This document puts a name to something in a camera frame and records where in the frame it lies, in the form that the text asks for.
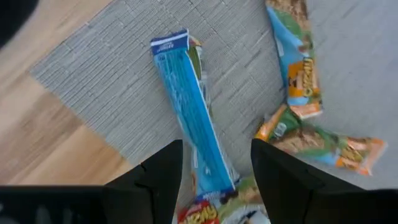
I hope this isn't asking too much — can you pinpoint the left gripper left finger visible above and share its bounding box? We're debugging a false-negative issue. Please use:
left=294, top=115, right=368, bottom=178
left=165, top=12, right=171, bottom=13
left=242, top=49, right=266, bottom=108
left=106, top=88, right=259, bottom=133
left=0, top=139, right=184, bottom=224

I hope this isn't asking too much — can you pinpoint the orange green granola bar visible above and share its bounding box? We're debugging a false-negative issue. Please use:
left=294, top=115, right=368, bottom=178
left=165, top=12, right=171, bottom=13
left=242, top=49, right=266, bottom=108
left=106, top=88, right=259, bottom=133
left=264, top=0, right=323, bottom=121
left=254, top=104, right=388, bottom=177

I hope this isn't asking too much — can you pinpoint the red green granola bar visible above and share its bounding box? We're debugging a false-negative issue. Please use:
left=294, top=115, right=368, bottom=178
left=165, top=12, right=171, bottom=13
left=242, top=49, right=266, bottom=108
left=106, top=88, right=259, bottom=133
left=176, top=177, right=271, bottom=224

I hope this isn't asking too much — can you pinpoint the grey woven placemat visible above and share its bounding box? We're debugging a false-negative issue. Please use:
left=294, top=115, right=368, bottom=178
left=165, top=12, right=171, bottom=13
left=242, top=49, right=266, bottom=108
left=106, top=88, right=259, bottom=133
left=29, top=0, right=398, bottom=218

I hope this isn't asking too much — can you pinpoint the blue granola bar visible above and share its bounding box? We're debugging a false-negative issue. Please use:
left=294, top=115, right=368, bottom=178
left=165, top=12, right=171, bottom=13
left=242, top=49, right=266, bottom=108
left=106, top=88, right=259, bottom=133
left=150, top=28, right=241, bottom=200

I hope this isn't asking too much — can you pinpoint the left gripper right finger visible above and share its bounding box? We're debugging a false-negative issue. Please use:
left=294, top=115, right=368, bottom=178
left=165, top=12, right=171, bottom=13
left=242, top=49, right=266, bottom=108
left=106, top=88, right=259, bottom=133
left=250, top=138, right=398, bottom=224

